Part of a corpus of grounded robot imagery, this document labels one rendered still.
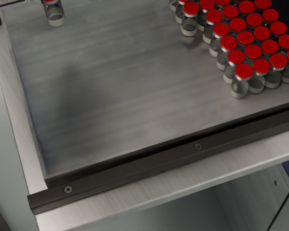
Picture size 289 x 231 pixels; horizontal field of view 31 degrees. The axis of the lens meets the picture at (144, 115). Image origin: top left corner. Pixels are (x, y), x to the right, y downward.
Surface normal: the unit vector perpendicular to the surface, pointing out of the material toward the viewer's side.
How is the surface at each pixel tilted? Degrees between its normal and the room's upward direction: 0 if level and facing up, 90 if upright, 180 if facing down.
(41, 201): 0
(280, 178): 90
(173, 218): 0
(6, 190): 0
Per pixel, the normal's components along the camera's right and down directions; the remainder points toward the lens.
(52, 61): -0.02, -0.50
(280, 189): -0.94, 0.29
